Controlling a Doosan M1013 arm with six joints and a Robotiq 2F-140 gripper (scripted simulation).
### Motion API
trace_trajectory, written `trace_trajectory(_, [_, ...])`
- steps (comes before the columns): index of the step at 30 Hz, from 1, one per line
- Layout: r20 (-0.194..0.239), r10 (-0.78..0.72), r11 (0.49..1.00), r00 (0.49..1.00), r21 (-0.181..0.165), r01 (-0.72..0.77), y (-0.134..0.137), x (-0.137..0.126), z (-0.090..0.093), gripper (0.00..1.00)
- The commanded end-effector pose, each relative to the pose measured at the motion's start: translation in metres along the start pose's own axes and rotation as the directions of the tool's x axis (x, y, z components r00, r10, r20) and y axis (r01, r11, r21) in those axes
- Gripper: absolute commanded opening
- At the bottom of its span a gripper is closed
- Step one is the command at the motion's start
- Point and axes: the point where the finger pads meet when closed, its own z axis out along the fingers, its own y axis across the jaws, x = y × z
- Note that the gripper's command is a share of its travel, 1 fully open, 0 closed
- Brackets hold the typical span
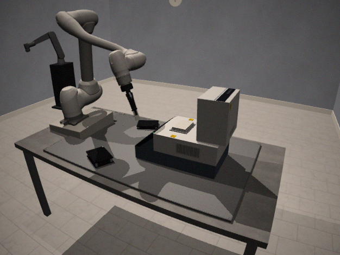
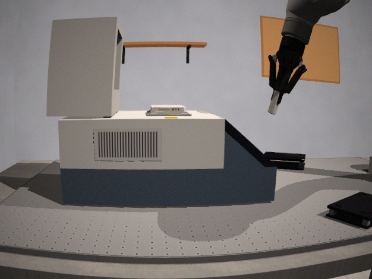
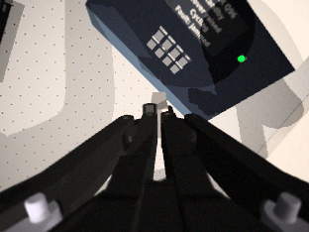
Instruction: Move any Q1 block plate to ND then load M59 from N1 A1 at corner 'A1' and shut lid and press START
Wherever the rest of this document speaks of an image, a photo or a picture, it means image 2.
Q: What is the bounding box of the beige and dark blue benchtop machine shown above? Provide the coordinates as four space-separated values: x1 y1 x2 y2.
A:
46 17 277 206

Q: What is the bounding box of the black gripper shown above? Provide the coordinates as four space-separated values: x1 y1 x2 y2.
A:
268 36 307 115

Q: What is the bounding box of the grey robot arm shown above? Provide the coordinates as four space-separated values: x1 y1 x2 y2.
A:
281 0 350 45

